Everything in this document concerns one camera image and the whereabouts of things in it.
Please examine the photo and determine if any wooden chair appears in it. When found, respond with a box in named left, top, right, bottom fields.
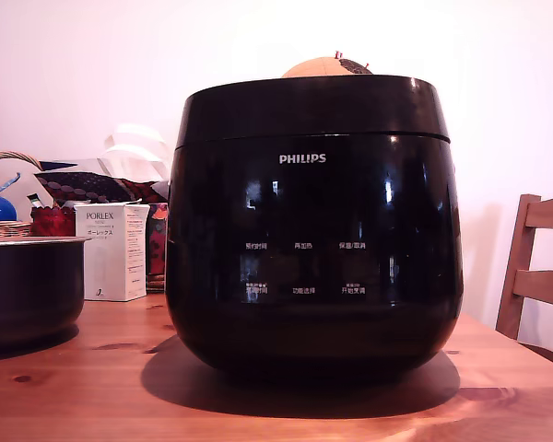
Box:
left=495, top=192, right=553, bottom=360

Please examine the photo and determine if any red knitted pouch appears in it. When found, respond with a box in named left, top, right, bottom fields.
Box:
left=29, top=205, right=77, bottom=238

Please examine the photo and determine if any red patterned box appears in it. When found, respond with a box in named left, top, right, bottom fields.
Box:
left=146, top=202, right=170, bottom=294

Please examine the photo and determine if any white Porlex box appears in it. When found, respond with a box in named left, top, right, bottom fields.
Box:
left=73, top=201, right=151, bottom=304

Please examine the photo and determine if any dark patterned cloth bag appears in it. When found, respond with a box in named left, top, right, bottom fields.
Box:
left=34, top=158, right=170, bottom=204

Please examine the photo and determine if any black inner cooking pot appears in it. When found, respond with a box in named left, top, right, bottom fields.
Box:
left=0, top=235, right=93, bottom=352

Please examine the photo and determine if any black Philips rice cooker body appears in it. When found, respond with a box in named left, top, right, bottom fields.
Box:
left=164, top=132, right=465, bottom=386

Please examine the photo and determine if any wicker basket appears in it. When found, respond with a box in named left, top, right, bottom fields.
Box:
left=0, top=150, right=45, bottom=238

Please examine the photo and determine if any white paper bag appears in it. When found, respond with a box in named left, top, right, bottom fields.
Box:
left=99, top=122, right=170, bottom=179

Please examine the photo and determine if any brown globe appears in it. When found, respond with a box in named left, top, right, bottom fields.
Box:
left=280, top=51, right=374, bottom=78

